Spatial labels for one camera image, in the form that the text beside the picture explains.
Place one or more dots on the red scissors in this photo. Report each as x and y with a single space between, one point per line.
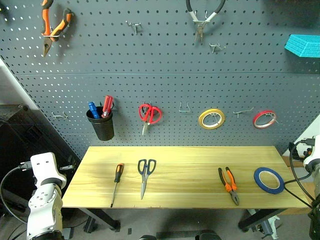
148 117

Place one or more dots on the yellow tape roll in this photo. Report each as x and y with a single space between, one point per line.
202 123

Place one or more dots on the black cup holder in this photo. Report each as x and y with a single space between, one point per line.
103 128

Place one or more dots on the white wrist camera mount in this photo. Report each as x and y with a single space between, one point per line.
45 167
313 160

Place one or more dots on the red tape roll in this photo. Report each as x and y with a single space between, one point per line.
256 122

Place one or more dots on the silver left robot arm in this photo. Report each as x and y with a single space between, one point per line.
43 207

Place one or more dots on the orange black long-nose pliers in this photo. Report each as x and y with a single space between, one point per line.
46 22

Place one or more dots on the orange black combination pliers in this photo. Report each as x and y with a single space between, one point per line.
231 187

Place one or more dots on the dark rounded shape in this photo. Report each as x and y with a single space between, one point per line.
208 236
148 237

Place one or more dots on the blue tape roll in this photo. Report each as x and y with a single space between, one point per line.
257 180

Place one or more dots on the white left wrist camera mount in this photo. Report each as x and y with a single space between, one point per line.
45 167

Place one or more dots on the dark grey pegboard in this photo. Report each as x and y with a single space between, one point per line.
160 75

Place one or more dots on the orange black screwdriver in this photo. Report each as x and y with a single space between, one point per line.
118 172

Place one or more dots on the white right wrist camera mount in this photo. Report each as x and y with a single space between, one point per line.
313 160

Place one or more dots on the metal pegboard hook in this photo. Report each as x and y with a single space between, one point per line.
60 116
184 110
135 25
215 46
241 113

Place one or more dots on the cyan plastic bin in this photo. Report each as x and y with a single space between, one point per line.
303 46

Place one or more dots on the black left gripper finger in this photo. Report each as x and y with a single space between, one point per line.
67 167

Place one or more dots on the black table leg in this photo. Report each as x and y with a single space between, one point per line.
260 217
102 217

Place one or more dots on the black grey scissors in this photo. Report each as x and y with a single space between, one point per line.
143 183

